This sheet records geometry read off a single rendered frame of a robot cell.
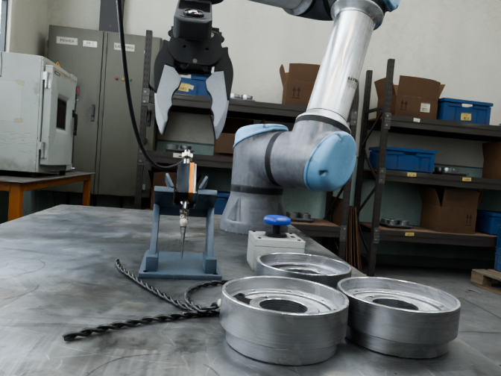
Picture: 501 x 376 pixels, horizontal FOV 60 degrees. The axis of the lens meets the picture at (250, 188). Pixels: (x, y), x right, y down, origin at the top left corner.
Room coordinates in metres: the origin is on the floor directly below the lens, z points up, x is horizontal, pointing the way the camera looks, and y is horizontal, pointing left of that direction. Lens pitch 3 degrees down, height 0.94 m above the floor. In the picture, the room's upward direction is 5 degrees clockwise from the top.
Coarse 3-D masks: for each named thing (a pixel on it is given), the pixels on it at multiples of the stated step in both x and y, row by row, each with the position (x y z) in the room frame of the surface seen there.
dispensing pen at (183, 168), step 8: (184, 152) 0.62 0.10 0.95; (184, 160) 0.62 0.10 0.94; (184, 168) 0.59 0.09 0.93; (184, 176) 0.58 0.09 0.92; (176, 184) 0.58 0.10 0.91; (184, 184) 0.58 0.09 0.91; (176, 192) 0.57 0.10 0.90; (184, 192) 0.57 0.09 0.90; (176, 200) 0.59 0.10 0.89; (184, 200) 0.58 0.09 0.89; (184, 208) 0.57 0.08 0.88; (184, 216) 0.57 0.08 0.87; (184, 224) 0.56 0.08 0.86; (184, 232) 0.56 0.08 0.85
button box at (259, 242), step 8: (256, 232) 0.64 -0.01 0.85; (264, 232) 0.65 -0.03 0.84; (280, 232) 0.64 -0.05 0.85; (248, 240) 0.65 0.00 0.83; (256, 240) 0.59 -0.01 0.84; (264, 240) 0.59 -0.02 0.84; (272, 240) 0.59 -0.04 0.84; (280, 240) 0.59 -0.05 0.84; (288, 240) 0.59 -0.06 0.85; (296, 240) 0.60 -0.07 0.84; (248, 248) 0.64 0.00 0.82; (256, 248) 0.59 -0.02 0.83; (264, 248) 0.59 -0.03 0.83; (272, 248) 0.59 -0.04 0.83; (280, 248) 0.59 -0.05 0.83; (288, 248) 0.59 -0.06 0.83; (296, 248) 0.59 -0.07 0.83; (304, 248) 0.60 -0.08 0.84; (248, 256) 0.64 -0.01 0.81; (256, 256) 0.59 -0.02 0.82
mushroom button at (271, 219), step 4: (268, 216) 0.62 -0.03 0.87; (272, 216) 0.61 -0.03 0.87; (276, 216) 0.61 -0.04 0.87; (280, 216) 0.62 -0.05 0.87; (284, 216) 0.62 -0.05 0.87; (264, 220) 0.62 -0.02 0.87; (268, 220) 0.61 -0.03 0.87; (272, 220) 0.61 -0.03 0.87; (276, 220) 0.61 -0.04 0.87; (280, 220) 0.61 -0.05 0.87; (284, 220) 0.61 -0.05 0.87; (288, 220) 0.61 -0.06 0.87; (268, 224) 0.61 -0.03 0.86; (272, 224) 0.61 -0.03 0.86; (276, 224) 0.61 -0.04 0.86; (280, 224) 0.61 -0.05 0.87; (284, 224) 0.61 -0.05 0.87; (288, 224) 0.61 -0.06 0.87; (272, 228) 0.62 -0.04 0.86; (276, 228) 0.62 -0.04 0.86; (272, 232) 0.62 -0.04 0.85; (276, 232) 0.62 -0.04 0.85
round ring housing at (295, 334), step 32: (224, 288) 0.35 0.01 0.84; (256, 288) 0.40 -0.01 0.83; (288, 288) 0.41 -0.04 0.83; (320, 288) 0.39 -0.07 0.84; (224, 320) 0.33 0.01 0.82; (256, 320) 0.31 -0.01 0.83; (288, 320) 0.31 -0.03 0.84; (320, 320) 0.31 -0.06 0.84; (256, 352) 0.32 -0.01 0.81; (288, 352) 0.31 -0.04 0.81; (320, 352) 0.32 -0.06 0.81
